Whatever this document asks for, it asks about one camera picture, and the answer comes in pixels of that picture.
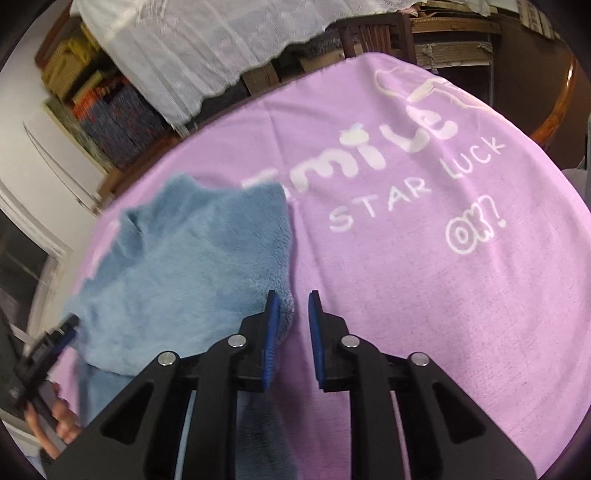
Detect round wooden table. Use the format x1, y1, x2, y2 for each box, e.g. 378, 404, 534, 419
496, 18, 581, 145

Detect white window frame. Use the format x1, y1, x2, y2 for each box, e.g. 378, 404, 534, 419
0, 182, 72, 337

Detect stack of dark patterned boxes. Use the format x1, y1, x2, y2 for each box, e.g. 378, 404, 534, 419
69, 78, 172, 171

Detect yellow woven boxes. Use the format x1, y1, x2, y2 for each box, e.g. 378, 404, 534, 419
41, 36, 101, 100

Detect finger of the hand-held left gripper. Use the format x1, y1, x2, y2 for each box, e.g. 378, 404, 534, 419
39, 314, 80, 358

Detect dark wooden chair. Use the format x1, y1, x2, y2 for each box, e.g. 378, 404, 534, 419
339, 13, 419, 63

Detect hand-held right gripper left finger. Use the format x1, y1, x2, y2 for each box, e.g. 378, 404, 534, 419
45, 290, 282, 480

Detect purple printed blanket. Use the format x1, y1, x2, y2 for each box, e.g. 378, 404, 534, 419
58, 52, 591, 480

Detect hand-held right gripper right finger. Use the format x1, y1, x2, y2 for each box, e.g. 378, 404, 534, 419
308, 290, 539, 480

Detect white board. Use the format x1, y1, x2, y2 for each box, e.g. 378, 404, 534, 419
22, 121, 101, 214

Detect white lace cloth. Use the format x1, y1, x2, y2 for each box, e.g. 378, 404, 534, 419
69, 0, 419, 136

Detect wooden shelf post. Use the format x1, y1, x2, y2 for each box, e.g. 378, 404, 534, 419
241, 64, 281, 96

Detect blue fleece garment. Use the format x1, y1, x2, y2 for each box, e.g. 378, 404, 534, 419
62, 174, 296, 480

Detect person's left hand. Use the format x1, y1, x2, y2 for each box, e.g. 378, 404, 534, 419
24, 382, 86, 462

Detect orange patterned box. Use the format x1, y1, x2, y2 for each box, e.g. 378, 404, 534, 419
69, 88, 105, 121

